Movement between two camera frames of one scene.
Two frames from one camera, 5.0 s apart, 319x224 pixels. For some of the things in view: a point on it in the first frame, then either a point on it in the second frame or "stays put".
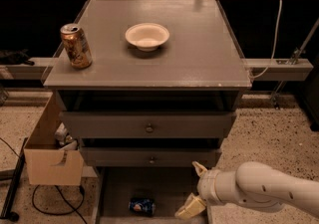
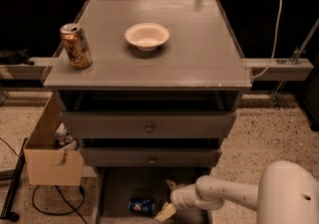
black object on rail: [15, 57] stays put
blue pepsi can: [142, 207] stays put
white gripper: [206, 185] → [179, 197]
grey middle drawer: [148, 156] stays put
